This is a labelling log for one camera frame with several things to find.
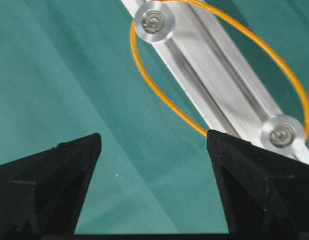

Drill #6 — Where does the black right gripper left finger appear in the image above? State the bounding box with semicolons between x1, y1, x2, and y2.
0;133;102;240

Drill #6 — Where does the silver pulley shaft near centre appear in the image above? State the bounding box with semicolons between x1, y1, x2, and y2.
134;0;176;44

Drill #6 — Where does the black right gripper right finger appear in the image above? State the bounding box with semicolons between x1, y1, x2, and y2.
206;130;309;240

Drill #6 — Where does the aluminium extrusion rail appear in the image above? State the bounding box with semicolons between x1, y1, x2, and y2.
123;0;309;164

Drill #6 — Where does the green table cloth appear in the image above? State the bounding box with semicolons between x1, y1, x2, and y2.
0;0;309;235

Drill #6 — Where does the orange rubber band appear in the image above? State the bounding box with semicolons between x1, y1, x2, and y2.
129;0;309;141

